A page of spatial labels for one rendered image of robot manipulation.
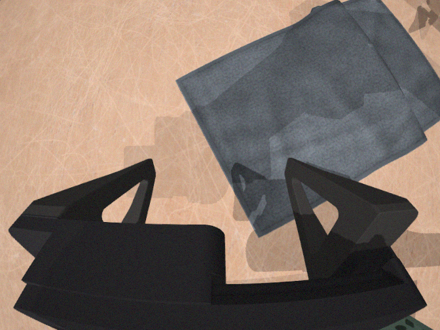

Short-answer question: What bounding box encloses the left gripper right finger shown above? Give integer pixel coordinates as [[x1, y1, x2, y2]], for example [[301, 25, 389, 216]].
[[284, 158, 418, 280]]

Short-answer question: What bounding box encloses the green perforated basket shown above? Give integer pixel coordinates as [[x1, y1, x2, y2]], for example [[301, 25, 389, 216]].
[[379, 316, 433, 330]]

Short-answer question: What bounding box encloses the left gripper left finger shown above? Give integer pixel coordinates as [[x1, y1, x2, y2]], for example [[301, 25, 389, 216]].
[[22, 158, 156, 223]]

